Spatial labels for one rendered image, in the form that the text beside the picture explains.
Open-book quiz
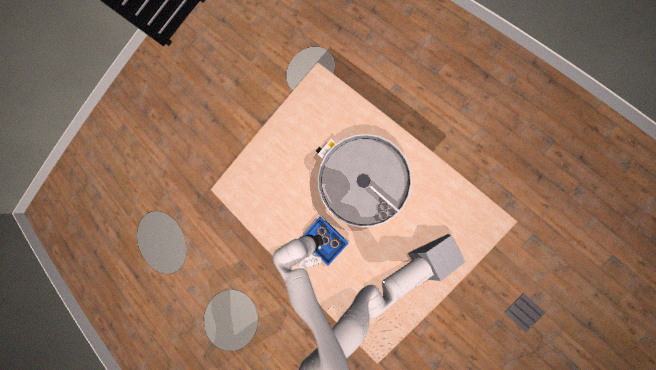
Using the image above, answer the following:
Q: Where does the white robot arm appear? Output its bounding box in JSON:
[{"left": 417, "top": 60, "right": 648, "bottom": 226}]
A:
[{"left": 273, "top": 238, "right": 434, "bottom": 370}]

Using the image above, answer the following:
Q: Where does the blue tray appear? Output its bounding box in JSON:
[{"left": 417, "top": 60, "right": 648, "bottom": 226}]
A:
[{"left": 303, "top": 216, "right": 349, "bottom": 266}]

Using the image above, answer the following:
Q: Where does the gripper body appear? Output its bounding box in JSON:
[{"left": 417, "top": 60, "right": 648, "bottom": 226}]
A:
[{"left": 298, "top": 234, "right": 323, "bottom": 269}]

